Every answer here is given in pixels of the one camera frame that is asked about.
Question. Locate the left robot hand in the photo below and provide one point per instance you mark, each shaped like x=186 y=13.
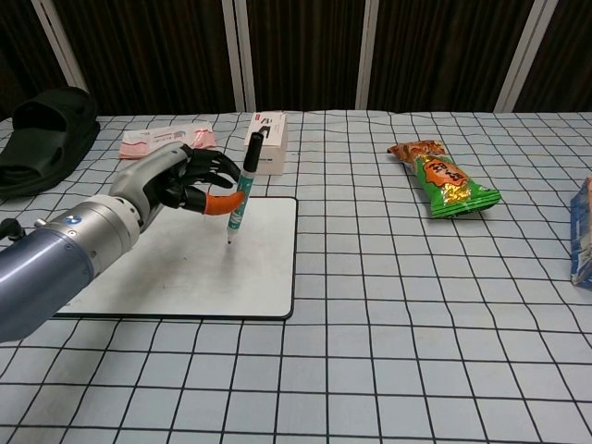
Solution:
x=157 y=173

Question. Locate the green white whiteboard marker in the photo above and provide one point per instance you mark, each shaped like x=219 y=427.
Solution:
x=242 y=189

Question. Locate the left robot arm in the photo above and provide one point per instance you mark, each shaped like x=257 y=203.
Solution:
x=51 y=259

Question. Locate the white rimmed whiteboard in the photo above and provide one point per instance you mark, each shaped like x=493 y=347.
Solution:
x=194 y=273

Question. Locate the pink wet wipes pack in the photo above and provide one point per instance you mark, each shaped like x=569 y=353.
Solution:
x=152 y=139

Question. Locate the small white product box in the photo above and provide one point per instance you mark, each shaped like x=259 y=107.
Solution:
x=273 y=143

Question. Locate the black rubber slipper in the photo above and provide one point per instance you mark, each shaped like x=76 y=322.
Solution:
x=41 y=139

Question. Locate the white grid tablecloth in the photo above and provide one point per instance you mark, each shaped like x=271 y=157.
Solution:
x=370 y=324

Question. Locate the green orange snack bag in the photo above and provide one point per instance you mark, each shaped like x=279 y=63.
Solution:
x=446 y=180

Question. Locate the blue printed package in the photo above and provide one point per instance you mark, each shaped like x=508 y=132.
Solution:
x=583 y=240

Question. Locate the white frame post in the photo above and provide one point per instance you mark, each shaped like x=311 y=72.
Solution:
x=57 y=41
x=368 y=53
x=520 y=55
x=238 y=53

